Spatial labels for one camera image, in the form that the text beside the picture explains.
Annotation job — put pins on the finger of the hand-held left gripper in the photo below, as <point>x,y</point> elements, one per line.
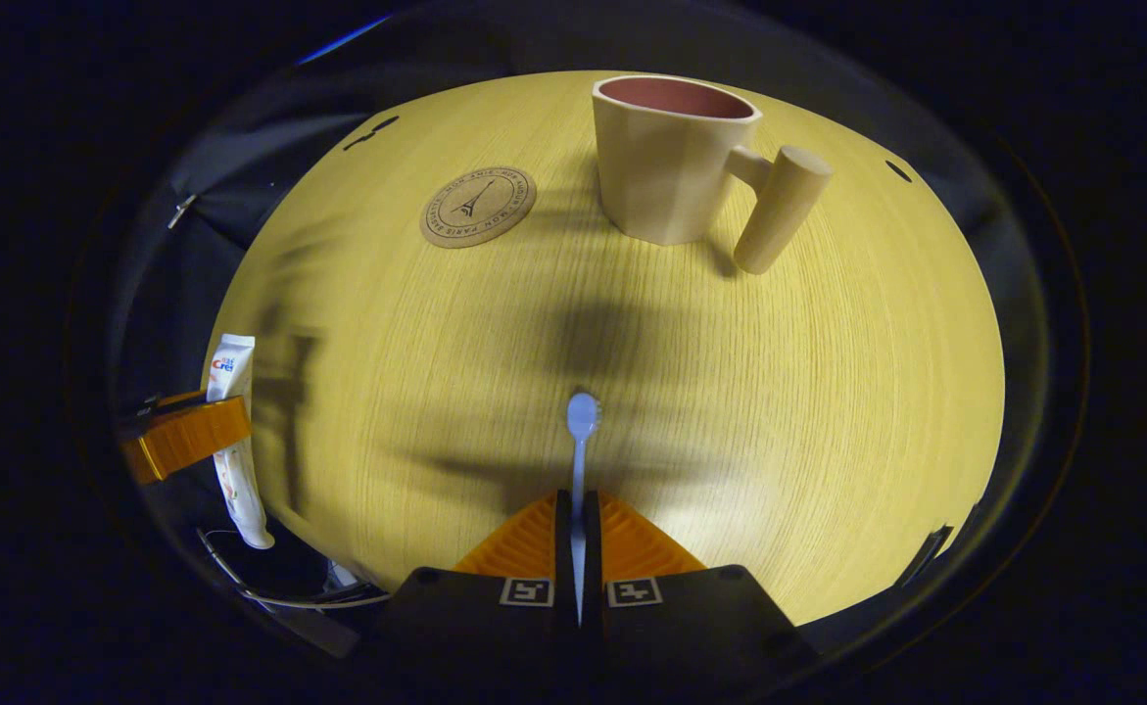
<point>167,403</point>
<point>191,436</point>

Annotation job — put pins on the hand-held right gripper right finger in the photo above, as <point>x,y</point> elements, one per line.
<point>593,548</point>

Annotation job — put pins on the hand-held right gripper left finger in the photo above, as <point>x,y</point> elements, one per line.
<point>563,548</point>

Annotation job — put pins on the white toothpaste tube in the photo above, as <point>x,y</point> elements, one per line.
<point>232,367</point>

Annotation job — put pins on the white toothbrush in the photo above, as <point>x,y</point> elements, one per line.
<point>581,416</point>

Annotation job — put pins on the round cork coaster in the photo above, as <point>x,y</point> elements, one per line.
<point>480,208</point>

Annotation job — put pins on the small metal clip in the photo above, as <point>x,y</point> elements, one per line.
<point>181,209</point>

